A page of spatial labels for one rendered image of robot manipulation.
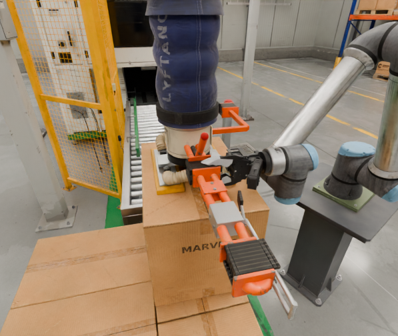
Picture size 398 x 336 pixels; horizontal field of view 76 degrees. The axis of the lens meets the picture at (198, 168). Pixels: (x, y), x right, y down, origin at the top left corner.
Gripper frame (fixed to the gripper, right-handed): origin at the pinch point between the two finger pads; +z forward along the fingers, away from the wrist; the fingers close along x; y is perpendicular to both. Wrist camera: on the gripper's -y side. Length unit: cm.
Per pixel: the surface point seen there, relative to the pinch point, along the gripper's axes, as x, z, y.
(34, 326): -65, 68, 5
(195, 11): 41.1, -0.7, 15.9
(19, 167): -120, 172, 246
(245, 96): -80, -159, 345
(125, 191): -60, 33, 82
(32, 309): -65, 71, 13
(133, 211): -61, 28, 62
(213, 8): 41.7, -6.0, 17.7
